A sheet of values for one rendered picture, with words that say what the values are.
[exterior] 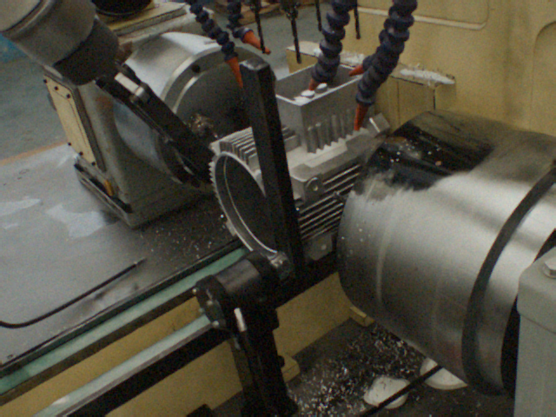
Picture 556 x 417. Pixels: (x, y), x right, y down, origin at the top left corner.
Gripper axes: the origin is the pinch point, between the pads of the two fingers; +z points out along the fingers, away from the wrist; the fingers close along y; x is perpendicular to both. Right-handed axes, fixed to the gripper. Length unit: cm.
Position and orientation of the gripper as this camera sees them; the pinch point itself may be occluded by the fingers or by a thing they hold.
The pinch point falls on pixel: (189, 146)
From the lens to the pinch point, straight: 81.2
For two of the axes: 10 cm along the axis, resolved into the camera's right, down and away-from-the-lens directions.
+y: -5.8, -3.5, 7.4
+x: -6.1, 7.9, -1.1
